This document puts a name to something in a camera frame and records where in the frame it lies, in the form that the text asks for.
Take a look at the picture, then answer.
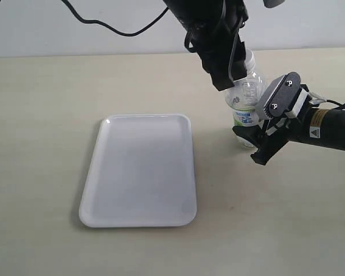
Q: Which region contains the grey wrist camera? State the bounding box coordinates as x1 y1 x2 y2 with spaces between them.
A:
255 72 301 120
263 0 285 9

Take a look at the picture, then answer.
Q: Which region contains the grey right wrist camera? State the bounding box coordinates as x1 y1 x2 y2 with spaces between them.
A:
255 72 301 120

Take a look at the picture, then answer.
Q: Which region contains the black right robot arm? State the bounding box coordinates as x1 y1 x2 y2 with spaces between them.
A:
233 81 345 165

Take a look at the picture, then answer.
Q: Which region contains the clear plastic drink bottle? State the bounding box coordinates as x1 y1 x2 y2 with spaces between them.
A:
224 68 269 149

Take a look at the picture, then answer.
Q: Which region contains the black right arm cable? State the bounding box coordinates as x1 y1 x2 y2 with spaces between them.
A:
309 90 345 112

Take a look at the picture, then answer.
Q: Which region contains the white rectangular plastic tray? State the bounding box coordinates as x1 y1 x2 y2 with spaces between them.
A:
78 114 197 228

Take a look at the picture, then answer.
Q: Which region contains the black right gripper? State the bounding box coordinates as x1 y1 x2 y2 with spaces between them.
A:
232 85 312 166

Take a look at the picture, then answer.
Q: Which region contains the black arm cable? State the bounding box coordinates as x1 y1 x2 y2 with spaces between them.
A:
309 90 345 112
0 0 196 52

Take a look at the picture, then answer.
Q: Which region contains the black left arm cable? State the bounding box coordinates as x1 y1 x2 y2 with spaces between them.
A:
0 0 196 52

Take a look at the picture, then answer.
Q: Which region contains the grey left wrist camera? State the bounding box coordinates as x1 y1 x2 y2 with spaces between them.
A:
263 0 285 9

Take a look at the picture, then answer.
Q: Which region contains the white bottle cap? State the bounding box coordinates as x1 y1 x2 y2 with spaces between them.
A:
244 48 255 74

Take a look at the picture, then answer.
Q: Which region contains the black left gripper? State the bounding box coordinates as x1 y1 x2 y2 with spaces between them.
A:
178 1 248 91

